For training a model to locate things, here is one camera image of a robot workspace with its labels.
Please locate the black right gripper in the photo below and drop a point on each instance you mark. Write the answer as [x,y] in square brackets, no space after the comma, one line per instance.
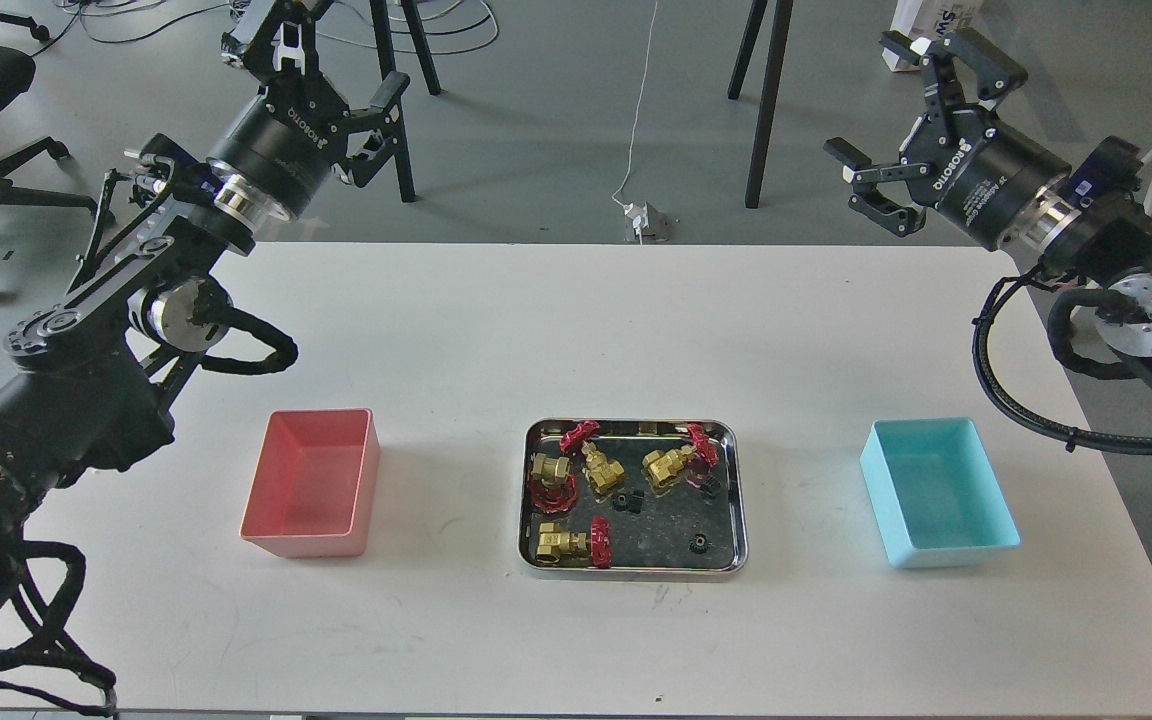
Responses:
[983,172]

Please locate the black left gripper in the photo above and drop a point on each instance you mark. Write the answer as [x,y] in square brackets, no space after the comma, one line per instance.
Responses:
[289,137]

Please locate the brass valve red handle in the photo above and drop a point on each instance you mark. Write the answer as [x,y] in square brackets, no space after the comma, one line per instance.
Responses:
[550,483]
[604,474]
[554,543]
[692,457]

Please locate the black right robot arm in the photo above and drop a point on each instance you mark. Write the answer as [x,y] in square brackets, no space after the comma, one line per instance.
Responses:
[1091,238]

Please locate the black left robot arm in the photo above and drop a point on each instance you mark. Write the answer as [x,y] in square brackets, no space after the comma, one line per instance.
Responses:
[99,372]

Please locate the white cardboard box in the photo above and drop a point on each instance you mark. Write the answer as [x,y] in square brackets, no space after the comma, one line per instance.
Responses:
[933,19]

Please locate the light blue plastic box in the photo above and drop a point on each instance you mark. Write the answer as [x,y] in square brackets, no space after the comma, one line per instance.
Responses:
[935,494]

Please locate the pink plastic box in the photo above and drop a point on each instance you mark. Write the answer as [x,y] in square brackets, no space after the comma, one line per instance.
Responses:
[314,485]

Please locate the black table leg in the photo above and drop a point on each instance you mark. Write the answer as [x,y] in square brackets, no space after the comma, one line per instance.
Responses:
[771,83]
[393,83]

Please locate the white power adapter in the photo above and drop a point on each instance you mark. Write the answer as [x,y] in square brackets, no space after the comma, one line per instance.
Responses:
[645,224]

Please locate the metal tray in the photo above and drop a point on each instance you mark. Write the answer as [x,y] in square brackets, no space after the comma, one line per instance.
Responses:
[654,543]

